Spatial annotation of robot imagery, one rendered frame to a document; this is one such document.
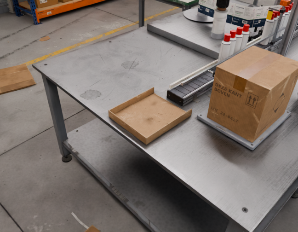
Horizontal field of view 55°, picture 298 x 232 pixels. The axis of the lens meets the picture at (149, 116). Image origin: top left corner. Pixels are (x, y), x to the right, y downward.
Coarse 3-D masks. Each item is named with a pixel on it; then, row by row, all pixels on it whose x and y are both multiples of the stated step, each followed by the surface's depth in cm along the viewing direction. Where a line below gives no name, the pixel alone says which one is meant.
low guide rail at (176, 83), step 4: (260, 36) 194; (256, 40) 191; (248, 44) 185; (216, 60) 166; (208, 64) 162; (212, 64) 164; (200, 68) 159; (204, 68) 160; (192, 72) 155; (196, 72) 156; (184, 76) 151; (188, 76) 152; (180, 80) 148; (184, 80) 151; (172, 84) 145; (176, 84) 147
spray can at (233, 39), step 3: (231, 30) 158; (234, 30) 158; (231, 33) 157; (234, 33) 157; (231, 36) 158; (234, 36) 158; (231, 39) 158; (234, 39) 158; (231, 42) 159; (234, 42) 159; (231, 45) 160; (234, 45) 160; (231, 48) 161; (234, 48) 162; (231, 51) 162; (231, 54) 164
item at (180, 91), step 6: (282, 36) 204; (264, 48) 188; (198, 78) 157; (204, 78) 157; (210, 78) 157; (180, 84) 152; (186, 84) 152; (192, 84) 152; (198, 84) 152; (174, 90) 147; (180, 90) 147; (186, 90) 147; (192, 90) 148; (180, 96) 143
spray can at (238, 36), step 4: (240, 28) 160; (236, 32) 162; (240, 32) 161; (236, 36) 162; (240, 36) 162; (236, 40) 163; (240, 40) 163; (236, 44) 164; (240, 44) 165; (236, 48) 166
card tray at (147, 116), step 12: (144, 96) 149; (156, 96) 151; (120, 108) 140; (132, 108) 142; (144, 108) 142; (156, 108) 143; (168, 108) 143; (120, 120) 130; (132, 120) 135; (144, 120) 135; (156, 120) 135; (168, 120) 135; (180, 120) 134; (132, 132) 127; (144, 132) 129; (156, 132) 124
